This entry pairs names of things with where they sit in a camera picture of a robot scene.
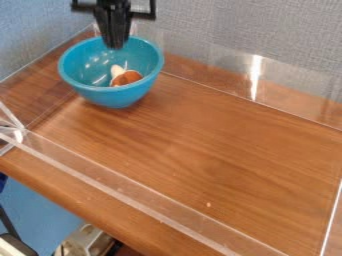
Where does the white device under table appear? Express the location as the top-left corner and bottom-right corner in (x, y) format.
(53, 223), (114, 256)

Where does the black chair frame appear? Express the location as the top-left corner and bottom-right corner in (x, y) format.
(0, 205), (38, 256)

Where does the orange toy mushroom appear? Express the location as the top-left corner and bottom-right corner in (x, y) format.
(109, 65), (142, 87)

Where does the clear acrylic barrier frame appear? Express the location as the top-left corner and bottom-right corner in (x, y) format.
(0, 27), (342, 256)

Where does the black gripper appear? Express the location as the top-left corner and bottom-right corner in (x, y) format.
(70, 0), (156, 49)

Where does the blue plastic bowl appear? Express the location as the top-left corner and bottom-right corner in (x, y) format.
(57, 36), (164, 108)

